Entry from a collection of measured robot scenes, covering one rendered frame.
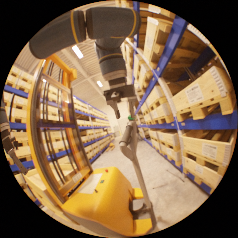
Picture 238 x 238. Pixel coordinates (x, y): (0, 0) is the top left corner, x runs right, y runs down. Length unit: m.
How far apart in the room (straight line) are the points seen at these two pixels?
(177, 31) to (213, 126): 0.93
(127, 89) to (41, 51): 0.31
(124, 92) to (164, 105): 1.12
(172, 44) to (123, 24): 0.86
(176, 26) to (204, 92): 0.67
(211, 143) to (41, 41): 1.08
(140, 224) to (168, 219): 0.48
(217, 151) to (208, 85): 0.56
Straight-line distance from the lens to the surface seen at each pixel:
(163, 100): 1.41
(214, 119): 0.87
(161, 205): 1.53
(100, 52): 0.33
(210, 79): 0.76
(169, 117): 1.39
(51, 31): 0.22
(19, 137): 2.35
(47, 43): 0.23
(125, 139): 0.35
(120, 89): 0.32
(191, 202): 1.53
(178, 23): 1.00
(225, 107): 0.75
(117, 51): 0.33
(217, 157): 0.93
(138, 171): 0.61
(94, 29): 0.21
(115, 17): 0.22
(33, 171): 2.14
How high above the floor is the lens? 1.36
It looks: 7 degrees up
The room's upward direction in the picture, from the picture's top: 18 degrees counter-clockwise
